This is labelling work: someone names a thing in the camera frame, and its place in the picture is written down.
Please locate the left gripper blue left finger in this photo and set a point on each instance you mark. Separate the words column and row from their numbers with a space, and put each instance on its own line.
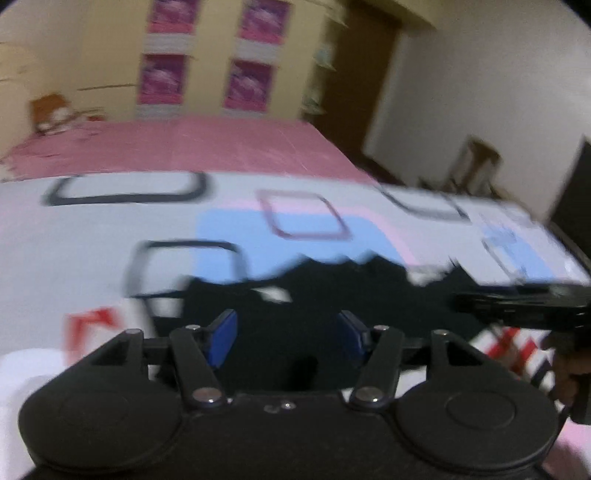
column 218, row 338

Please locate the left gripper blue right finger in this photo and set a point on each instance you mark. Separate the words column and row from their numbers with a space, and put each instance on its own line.
column 356, row 341

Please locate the red black striped white sweater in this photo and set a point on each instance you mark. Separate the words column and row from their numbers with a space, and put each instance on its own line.
column 288, row 326

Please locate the right hand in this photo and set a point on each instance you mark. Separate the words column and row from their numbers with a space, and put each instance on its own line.
column 565, row 387

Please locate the black television screen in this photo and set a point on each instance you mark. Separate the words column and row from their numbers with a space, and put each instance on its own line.
column 571, row 215

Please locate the white patterned bed sheet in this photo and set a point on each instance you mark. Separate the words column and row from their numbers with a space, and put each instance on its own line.
column 76, row 250

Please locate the wooden chair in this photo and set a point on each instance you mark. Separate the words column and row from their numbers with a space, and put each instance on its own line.
column 474, row 170

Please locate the pink bed cover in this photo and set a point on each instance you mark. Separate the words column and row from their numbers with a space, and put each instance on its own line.
column 193, row 143

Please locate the orange white stuffed toy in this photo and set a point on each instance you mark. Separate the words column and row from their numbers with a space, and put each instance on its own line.
column 53, row 114

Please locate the yellow wardrobe with purple panels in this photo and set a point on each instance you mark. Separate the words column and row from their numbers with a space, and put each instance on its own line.
column 157, row 59

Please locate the dark brown door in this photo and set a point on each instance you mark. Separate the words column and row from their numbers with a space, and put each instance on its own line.
column 352, row 67

